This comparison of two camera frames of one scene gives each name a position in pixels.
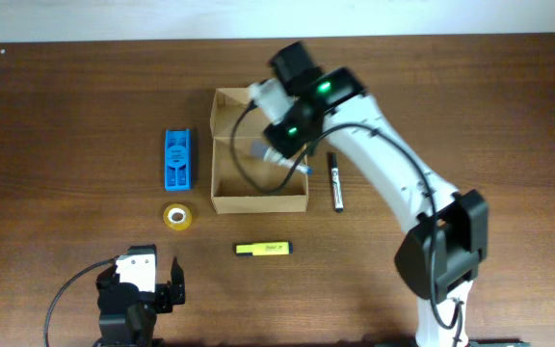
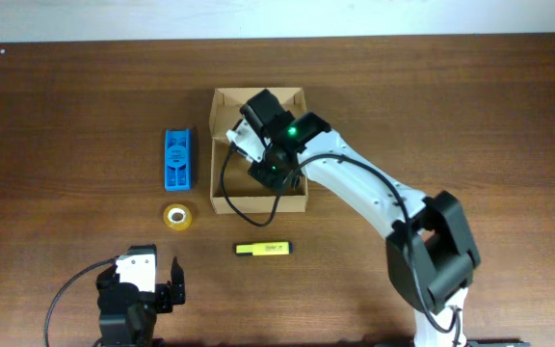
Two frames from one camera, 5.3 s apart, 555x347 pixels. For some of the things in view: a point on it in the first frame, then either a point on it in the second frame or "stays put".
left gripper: x=164 y=293 stays put
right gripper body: x=290 y=134 to x=268 y=170
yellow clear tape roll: x=177 y=217 stays put
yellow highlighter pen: x=266 y=248 stays put
